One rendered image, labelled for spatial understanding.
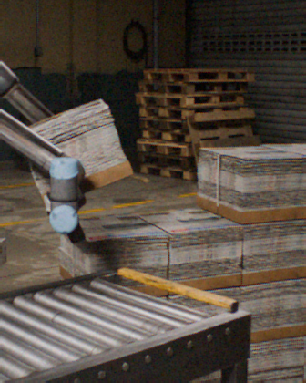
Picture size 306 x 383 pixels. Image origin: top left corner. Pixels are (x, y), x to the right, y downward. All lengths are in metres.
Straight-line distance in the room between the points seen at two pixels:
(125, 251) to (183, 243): 0.21
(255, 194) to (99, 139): 0.69
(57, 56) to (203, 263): 7.99
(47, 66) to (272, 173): 7.82
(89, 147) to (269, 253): 0.86
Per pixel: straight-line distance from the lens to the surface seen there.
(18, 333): 1.79
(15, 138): 2.14
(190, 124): 8.90
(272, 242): 2.84
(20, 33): 10.17
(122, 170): 2.33
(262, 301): 2.87
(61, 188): 2.01
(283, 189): 2.82
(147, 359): 1.67
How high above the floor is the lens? 1.41
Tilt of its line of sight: 9 degrees down
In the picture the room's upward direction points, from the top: straight up
